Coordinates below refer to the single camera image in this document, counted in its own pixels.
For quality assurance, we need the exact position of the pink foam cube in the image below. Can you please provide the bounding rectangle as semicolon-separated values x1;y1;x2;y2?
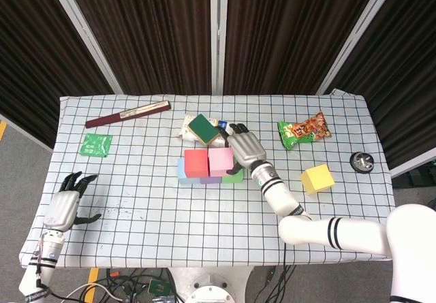
207;147;235;178

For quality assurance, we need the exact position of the yellow foam cube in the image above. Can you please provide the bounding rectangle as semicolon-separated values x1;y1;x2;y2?
300;163;336;195

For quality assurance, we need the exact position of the green orange snack bag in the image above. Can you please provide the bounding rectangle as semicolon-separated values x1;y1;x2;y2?
277;110;332;151

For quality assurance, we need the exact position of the grey partition base rail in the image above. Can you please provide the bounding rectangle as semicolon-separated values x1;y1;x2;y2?
388;155;436;178
0;114;54;153

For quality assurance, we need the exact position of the green yellow sponge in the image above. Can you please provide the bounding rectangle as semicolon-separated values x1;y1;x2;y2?
187;113;221;146

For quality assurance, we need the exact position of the green circuit board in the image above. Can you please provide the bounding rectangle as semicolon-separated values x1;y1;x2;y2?
148;278;170;296

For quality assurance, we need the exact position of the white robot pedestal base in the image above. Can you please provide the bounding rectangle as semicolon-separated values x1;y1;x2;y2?
169;266;255;303

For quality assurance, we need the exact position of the white floor cable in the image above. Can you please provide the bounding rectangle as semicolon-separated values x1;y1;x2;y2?
63;281;123;303

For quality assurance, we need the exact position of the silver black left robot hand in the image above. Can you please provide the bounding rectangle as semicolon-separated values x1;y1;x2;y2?
43;171;102;232

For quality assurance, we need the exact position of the red foam cube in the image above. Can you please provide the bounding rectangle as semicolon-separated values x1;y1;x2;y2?
183;148;209;178

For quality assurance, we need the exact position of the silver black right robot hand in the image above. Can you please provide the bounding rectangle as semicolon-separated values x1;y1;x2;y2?
217;123;268;176

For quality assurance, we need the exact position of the dark red folded fan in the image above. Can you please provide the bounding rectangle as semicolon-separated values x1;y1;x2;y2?
84;100;172;129

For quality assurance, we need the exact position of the white snack packet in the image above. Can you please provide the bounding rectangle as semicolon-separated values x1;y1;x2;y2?
175;114;238;149

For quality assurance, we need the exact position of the grey partition frame post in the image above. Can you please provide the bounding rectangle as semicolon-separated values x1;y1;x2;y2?
315;0;403;95
209;0;230;95
44;0;124;95

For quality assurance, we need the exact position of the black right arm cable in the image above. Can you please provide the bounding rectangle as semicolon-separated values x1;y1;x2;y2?
279;241;289;276

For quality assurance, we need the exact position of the green foam cube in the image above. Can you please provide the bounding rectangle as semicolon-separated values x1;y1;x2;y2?
221;167;245;185

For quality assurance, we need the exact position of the black floor cable bundle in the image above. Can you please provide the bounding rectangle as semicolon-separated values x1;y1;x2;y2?
98;267;178;303
253;265;297;303

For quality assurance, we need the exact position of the white black checked tablecloth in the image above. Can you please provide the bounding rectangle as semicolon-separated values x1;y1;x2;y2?
18;88;409;270

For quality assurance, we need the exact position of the green flat sachet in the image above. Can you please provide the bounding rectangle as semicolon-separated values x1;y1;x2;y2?
78;133;113;159

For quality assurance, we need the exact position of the dark brown curtain panel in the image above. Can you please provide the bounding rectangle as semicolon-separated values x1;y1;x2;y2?
0;0;115;147
223;0;386;95
328;0;436;170
63;0;212;95

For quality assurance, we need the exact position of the light blue foam cube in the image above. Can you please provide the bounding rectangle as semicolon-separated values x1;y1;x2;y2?
176;157;202;185

